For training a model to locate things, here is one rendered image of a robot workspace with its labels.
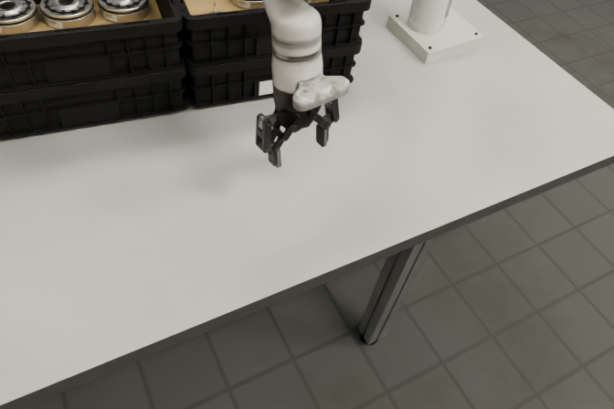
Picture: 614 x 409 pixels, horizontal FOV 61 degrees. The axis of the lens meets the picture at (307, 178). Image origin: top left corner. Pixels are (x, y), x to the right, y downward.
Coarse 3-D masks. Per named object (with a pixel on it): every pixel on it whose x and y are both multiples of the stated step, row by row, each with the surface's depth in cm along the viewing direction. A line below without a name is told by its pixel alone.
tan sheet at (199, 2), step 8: (192, 0) 120; (200, 0) 120; (208, 0) 121; (216, 0) 121; (224, 0) 121; (320, 0) 126; (328, 0) 127; (192, 8) 118; (200, 8) 118; (208, 8) 118; (216, 8) 119; (224, 8) 119; (232, 8) 119; (240, 8) 120
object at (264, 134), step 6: (258, 114) 79; (258, 120) 79; (264, 120) 78; (258, 126) 80; (264, 126) 78; (270, 126) 78; (258, 132) 80; (264, 132) 78; (270, 132) 79; (258, 138) 81; (264, 138) 79; (264, 144) 80; (264, 150) 81
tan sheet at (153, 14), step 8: (96, 0) 115; (152, 0) 118; (96, 8) 113; (152, 8) 116; (40, 16) 109; (96, 16) 111; (152, 16) 114; (160, 16) 114; (40, 24) 108; (96, 24) 110; (104, 24) 110
